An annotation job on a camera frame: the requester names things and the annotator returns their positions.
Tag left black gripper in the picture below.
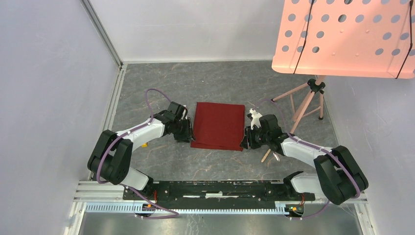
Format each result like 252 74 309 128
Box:
173 117 196 143

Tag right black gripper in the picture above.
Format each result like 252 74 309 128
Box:
239 124 270 150

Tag dark red cloth napkin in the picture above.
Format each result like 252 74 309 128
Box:
190 102 245 151

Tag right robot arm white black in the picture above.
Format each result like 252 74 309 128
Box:
240 110 369 205

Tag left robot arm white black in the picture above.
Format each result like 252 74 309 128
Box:
87 101 195 200

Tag metal fork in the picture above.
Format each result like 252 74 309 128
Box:
273 152 280 162

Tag pink tripod stand legs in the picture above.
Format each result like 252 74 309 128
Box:
271 75 326 134

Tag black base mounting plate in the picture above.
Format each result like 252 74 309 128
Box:
140 180 316 210

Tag pink perforated stand tray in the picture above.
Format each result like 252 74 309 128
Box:
272 0 415 79

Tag wooden handled spoon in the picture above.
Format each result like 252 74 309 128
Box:
261 149 271 163

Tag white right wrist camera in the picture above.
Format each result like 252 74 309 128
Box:
247 108 262 130

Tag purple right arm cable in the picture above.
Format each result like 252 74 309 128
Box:
254 98 362 221

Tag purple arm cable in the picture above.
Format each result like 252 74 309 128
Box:
254 98 362 221
95 88 180 220

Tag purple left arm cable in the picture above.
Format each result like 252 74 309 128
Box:
95 88 180 220

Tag aluminium frame rail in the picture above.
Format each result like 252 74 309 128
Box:
80 0 123 68

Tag white slotted cable duct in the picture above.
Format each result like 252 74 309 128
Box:
85 202 289 215

